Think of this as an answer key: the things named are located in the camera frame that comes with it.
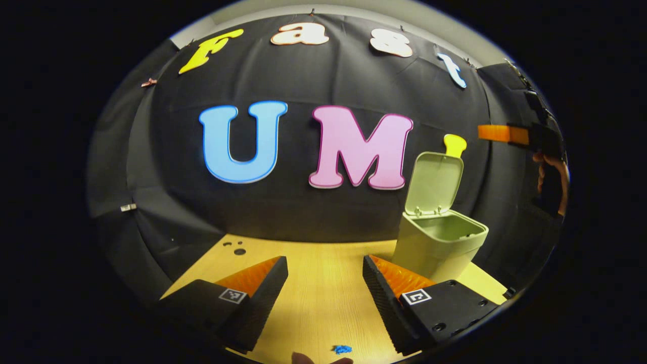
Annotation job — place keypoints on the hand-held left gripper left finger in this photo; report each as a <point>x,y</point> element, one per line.
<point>265,303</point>

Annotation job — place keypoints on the blue paper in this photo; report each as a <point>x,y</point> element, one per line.
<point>342,349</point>

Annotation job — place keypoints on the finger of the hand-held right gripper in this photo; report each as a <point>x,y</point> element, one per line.
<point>500,133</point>

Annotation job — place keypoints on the wooden desktop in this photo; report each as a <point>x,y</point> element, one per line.
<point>323,283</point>

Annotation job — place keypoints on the silver cloth clip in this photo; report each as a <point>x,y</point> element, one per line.
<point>128,207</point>

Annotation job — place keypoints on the black backdrop cloth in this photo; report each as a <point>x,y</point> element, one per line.
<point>303,212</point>

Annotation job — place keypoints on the pale green desktop garbage bin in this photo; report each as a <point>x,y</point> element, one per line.
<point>434,242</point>

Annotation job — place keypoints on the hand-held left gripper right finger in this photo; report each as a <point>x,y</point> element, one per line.
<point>386,308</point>

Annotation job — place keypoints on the copper cloth clip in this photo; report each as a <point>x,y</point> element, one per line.
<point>149,82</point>

